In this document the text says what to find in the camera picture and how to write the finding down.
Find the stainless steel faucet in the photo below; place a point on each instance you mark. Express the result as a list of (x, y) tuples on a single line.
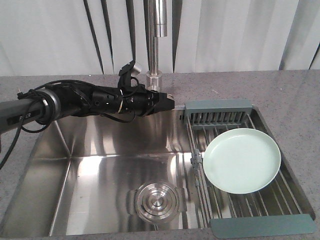
[(156, 19)]

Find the white pleated curtain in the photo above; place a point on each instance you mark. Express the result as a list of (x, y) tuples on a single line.
[(79, 37)]

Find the light green ceramic plate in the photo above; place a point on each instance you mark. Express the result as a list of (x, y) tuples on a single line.
[(241, 161)]

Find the stainless steel sink basin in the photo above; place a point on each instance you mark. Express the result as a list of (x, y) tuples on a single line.
[(80, 171)]

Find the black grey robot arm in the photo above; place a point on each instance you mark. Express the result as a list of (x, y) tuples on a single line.
[(62, 98)]

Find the round steel sink drain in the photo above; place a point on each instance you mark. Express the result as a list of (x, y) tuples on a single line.
[(156, 202)]

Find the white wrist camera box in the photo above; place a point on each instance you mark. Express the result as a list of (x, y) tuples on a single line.
[(133, 67)]

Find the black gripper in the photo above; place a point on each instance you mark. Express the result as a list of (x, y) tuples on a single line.
[(144, 102)]

